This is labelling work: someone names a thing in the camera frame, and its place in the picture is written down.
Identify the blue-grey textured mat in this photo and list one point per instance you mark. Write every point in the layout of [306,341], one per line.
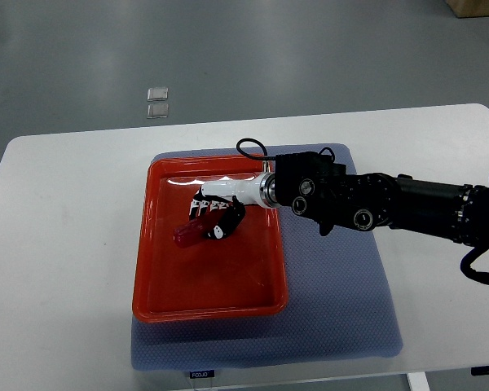
[339,307]

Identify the black frame bottom right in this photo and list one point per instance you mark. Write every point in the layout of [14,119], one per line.
[480,371]

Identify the upper silver floor plate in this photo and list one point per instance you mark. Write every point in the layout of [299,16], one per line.
[159,93]

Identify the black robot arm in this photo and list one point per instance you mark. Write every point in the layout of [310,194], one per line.
[318,188]

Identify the white robotic hand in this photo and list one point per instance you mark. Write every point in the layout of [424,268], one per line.
[236,193]

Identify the white table leg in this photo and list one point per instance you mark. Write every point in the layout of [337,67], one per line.
[417,381]

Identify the red plastic tray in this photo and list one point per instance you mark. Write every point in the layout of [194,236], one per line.
[243,275]

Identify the cardboard box corner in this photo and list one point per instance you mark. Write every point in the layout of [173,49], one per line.
[469,8]

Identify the red pepper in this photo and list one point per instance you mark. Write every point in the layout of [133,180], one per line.
[200,228]

